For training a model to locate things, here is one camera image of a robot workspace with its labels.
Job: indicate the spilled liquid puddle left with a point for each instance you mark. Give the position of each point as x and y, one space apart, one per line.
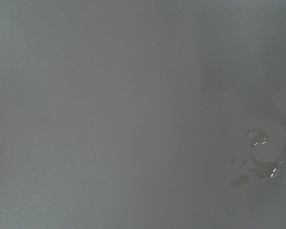
254 166

